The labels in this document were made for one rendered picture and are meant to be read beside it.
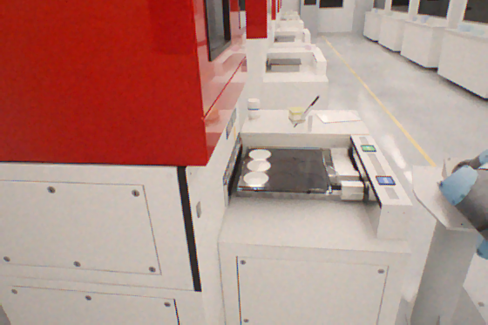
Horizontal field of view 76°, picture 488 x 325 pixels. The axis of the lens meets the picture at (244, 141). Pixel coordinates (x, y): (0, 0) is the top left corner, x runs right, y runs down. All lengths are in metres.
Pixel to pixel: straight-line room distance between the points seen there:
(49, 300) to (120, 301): 0.25
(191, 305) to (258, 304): 0.35
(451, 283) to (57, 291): 1.53
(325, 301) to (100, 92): 1.01
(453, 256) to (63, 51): 1.56
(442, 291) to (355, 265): 0.67
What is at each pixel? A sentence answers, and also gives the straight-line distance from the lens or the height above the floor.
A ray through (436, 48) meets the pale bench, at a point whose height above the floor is 0.47.
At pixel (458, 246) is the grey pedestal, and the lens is 1.61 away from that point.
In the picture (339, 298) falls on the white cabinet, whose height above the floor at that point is 0.60.
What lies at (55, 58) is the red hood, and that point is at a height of 1.47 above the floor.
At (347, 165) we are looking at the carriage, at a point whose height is 0.88.
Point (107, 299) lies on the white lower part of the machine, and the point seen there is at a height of 0.76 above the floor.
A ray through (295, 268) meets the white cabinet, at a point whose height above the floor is 0.72.
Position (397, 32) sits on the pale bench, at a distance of 9.80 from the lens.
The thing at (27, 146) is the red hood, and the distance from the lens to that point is 0.92.
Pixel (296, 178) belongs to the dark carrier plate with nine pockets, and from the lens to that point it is 1.30.
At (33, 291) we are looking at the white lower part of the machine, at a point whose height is 0.76.
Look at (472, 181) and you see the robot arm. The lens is 0.74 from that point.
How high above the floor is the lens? 1.57
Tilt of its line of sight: 25 degrees down
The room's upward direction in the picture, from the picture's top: 2 degrees counter-clockwise
